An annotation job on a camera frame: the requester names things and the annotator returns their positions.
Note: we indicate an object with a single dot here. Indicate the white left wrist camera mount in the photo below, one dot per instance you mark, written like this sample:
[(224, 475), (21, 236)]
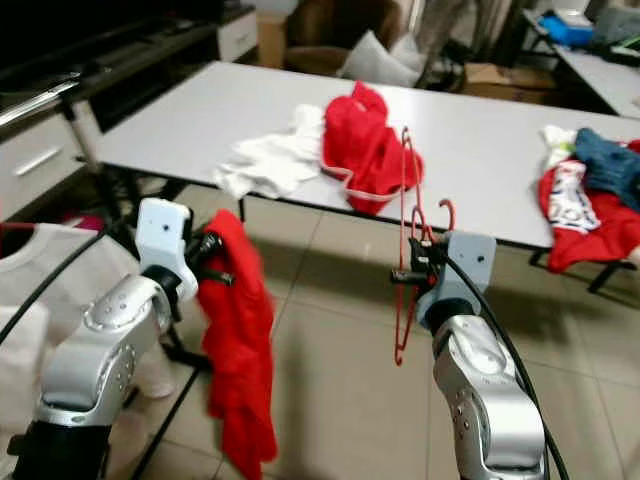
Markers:
[(163, 235)]

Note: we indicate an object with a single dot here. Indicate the white t-shirt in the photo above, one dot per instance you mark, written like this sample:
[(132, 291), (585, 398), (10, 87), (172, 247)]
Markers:
[(30, 330)]

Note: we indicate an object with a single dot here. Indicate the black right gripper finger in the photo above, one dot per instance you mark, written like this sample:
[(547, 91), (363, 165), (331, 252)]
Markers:
[(418, 247), (406, 276)]

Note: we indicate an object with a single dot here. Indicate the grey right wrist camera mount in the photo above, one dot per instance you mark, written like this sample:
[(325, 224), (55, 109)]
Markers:
[(465, 265)]

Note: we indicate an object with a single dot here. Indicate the grey pillow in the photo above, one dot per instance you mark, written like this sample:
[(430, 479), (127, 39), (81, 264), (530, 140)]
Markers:
[(375, 62)]

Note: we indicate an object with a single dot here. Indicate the brown cardboard box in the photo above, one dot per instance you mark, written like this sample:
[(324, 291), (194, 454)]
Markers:
[(500, 80)]

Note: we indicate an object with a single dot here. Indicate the black television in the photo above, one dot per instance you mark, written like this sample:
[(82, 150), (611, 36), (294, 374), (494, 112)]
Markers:
[(80, 25)]

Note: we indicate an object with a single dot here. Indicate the white low tv cabinet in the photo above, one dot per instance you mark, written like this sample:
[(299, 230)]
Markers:
[(50, 160)]

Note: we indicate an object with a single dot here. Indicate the red clothes hanger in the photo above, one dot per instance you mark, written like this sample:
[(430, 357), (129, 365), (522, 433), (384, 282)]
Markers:
[(420, 222), (20, 226)]

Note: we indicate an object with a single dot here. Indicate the blue denim jeans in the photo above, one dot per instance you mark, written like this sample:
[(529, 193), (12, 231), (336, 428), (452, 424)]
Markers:
[(610, 165)]

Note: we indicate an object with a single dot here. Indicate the red garment with white trim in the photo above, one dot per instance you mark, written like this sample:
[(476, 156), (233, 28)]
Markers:
[(365, 140)]

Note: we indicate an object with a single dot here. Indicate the plain red garment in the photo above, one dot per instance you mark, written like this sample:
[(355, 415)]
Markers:
[(240, 370)]

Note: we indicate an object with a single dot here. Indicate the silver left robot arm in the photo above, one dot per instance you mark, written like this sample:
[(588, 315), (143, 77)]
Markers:
[(100, 360)]

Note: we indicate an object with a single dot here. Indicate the brown armchair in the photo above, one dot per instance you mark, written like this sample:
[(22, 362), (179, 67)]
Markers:
[(325, 30)]

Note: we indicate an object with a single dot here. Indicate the blue plastic box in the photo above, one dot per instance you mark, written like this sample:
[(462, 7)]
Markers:
[(565, 28)]

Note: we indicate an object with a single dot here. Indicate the white crumpled garment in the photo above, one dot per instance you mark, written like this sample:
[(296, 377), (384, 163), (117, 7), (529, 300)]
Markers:
[(270, 160)]

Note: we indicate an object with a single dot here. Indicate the white green cloth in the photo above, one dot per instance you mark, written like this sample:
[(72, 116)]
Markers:
[(557, 142)]

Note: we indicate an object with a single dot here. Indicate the pink plastic object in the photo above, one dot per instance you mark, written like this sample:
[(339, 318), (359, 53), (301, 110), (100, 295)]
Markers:
[(85, 222)]

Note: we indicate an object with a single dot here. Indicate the red printed garment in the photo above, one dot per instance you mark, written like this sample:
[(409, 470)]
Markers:
[(600, 235)]

